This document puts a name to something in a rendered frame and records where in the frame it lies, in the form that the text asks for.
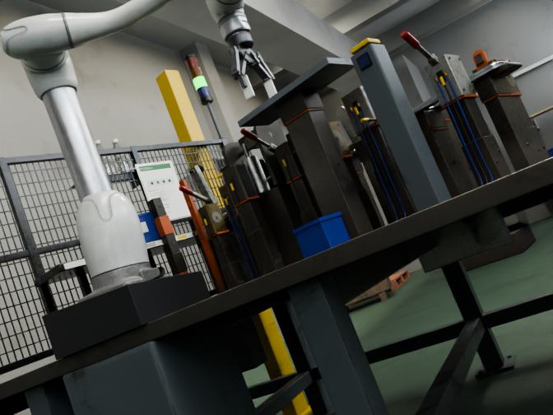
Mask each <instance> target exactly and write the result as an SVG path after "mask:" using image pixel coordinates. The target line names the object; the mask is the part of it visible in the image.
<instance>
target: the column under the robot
mask: <svg viewBox="0 0 553 415"><path fill-rule="evenodd" d="M63 381H64V384H65V386H66V389H67V393H68V396H69V398H70V401H71V404H72V408H73V411H74V413H75V415H258V413H257V411H256V408H255V406H254V404H253V400H252V398H251V395H250V393H249V389H248V386H247V385H246V382H245V379H244V376H243V373H242V371H241V369H240V366H239V363H238V360H237V358H236V355H235V352H234V349H233V347H232V345H231V342H230V339H229V336H228V333H227V332H226V329H225V326H224V323H223V320H222V318H221V315H216V316H213V317H211V318H209V319H205V320H203V321H201V322H199V323H196V324H193V325H190V326H188V327H186V328H184V329H181V330H178V331H175V332H173V333H170V334H167V335H165V336H163V337H161V338H157V339H155V340H152V341H150V342H148V343H144V344H142V345H140V346H137V347H134V348H132V349H129V350H127V351H125V352H121V353H119V354H117V355H114V356H112V357H109V358H106V359H104V360H102V361H98V362H96V363H94V364H91V365H89V366H85V367H83V368H81V369H79V370H76V371H73V372H71V373H68V374H66V375H64V376H63Z"/></svg>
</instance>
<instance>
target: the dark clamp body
mask: <svg viewBox="0 0 553 415"><path fill-rule="evenodd" d="M274 153H275V155H276V158H277V161H278V163H279V166H280V167H281V171H282V173H283V175H284V177H285V180H286V184H289V185H290V187H291V189H292V192H293V194H294V196H295V200H296V202H297V204H298V206H299V209H300V212H301V214H300V216H301V219H302V221H303V223H304V225H306V224H308V223H310V222H312V221H314V220H316V219H318V218H320V215H319V212H318V209H317V207H316V205H315V202H314V199H313V197H312V194H311V193H310V190H309V186H308V185H307V183H306V180H305V178H304V175H303V172H302V170H301V168H300V164H299V162H298V161H297V158H296V156H295V153H293V152H292V150H291V148H290V145H289V143H288V141H287V142H284V143H282V144H281V145H280V146H278V147H276V152H274Z"/></svg>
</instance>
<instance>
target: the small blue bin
mask: <svg viewBox="0 0 553 415"><path fill-rule="evenodd" d="M341 215H342V214H341V212H337V213H333V214H331V215H327V216H325V217H320V218H318V219H316V220H314V221H312V222H310V223H308V224H306V225H303V226H301V227H299V228H297V229H295V230H293V231H292V233H293V235H295V237H296V239H297V241H298V244H299V246H300V249H301V252H302V254H303V256H304V258H305V259H306V258H308V257H310V256H312V255H315V254H318V253H320V252H322V251H324V250H326V249H330V248H332V247H334V246H337V245H339V244H342V243H344V242H347V241H348V240H351V238H350V236H349V235H348V232H347V230H346V227H345V225H344V222H343V220H342V217H341Z"/></svg>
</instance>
